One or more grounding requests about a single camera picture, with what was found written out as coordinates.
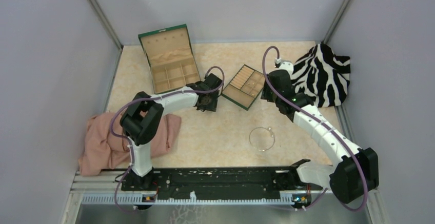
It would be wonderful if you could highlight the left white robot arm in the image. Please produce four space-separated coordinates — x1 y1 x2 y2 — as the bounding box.
120 73 224 190

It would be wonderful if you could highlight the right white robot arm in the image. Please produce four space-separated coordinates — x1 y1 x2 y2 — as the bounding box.
261 59 379 203

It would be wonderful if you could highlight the green jewelry box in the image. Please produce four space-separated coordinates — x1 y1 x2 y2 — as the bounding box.
138 24 201 94

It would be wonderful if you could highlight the zebra print cloth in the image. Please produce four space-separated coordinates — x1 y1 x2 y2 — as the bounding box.
291 43 351 108

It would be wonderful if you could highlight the silver pearl bangle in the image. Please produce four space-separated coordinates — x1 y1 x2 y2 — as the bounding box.
249 127 275 152

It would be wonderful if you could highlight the pink cloth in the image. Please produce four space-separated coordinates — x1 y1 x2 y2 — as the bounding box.
78 112 182 176

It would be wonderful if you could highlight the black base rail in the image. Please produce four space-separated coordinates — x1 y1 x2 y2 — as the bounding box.
121 166 321 200

